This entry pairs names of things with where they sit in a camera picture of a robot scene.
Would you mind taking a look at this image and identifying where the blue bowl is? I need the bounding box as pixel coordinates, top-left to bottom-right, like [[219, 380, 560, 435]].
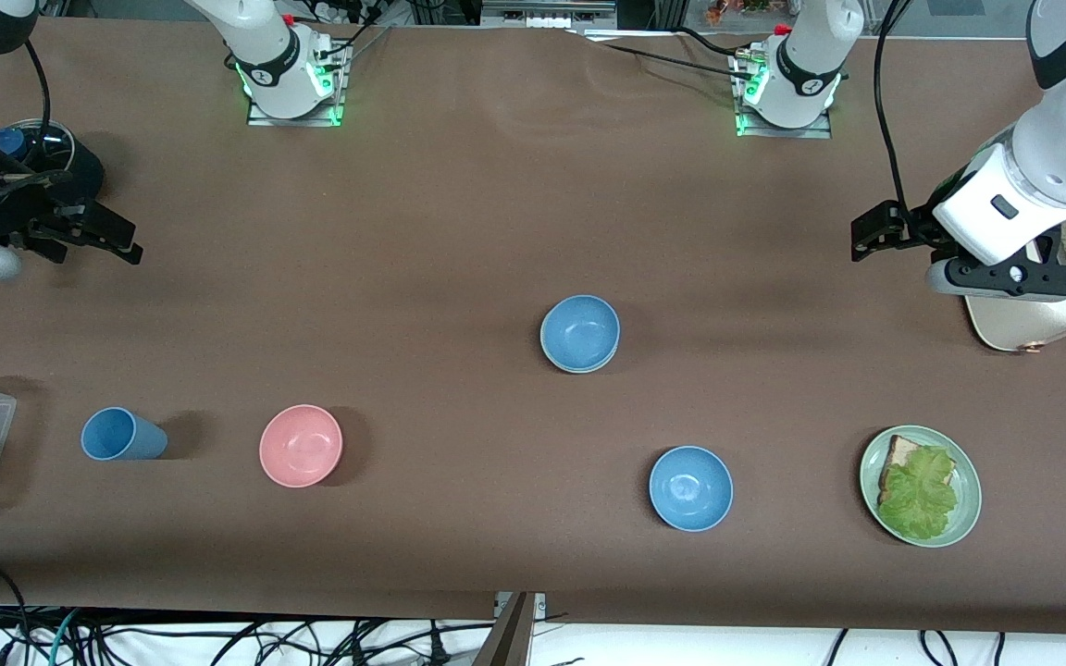
[[649, 446, 735, 533], [540, 294, 621, 371]]

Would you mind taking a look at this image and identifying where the green bowl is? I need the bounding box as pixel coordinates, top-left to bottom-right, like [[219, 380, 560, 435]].
[[539, 319, 622, 376]]

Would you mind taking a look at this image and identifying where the pink bowl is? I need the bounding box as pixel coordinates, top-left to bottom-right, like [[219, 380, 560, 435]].
[[259, 404, 344, 488]]

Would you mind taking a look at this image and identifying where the glass lid blue knob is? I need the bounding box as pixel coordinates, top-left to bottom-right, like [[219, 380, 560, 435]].
[[0, 118, 76, 186]]

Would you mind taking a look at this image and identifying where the cream toaster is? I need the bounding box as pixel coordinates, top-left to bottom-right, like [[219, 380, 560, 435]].
[[963, 231, 1066, 354]]

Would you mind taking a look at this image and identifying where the blue plastic cup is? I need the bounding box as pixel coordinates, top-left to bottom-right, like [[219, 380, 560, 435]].
[[81, 407, 168, 462]]

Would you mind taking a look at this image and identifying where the bread slice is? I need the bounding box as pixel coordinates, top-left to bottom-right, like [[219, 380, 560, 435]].
[[880, 435, 958, 505]]

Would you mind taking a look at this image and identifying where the green lettuce leaf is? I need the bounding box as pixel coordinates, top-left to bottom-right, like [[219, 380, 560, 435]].
[[877, 446, 960, 542]]

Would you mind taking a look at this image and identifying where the green plate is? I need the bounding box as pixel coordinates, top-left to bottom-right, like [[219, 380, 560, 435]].
[[860, 425, 983, 549]]

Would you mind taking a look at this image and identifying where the white power strip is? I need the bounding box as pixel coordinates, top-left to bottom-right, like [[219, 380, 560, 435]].
[[279, 0, 378, 29]]

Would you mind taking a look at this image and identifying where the dark table leg beam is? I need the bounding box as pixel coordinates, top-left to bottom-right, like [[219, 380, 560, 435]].
[[473, 592, 536, 666]]

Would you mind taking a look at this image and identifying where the black pot blue handle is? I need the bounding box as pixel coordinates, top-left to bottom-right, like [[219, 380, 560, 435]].
[[0, 118, 106, 223]]

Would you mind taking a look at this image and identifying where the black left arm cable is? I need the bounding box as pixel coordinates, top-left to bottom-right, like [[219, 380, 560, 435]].
[[874, 0, 923, 237]]

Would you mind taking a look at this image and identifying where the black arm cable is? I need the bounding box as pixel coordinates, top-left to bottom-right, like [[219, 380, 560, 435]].
[[0, 37, 76, 237], [874, 0, 923, 237]]

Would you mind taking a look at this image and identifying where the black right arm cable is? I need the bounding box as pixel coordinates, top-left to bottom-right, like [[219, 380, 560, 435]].
[[0, 37, 76, 237]]

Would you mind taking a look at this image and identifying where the black tabletop cable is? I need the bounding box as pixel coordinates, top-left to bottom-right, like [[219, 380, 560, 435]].
[[589, 37, 754, 82], [676, 26, 747, 58]]

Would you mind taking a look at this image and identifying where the teal floor cable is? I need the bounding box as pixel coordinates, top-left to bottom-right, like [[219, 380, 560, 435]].
[[48, 606, 82, 666]]

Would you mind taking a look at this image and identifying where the grey metal rail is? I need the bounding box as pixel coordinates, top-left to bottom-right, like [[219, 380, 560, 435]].
[[482, 0, 617, 29]]

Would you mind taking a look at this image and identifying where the metal table bracket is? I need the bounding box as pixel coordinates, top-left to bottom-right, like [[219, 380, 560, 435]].
[[494, 592, 548, 619]]

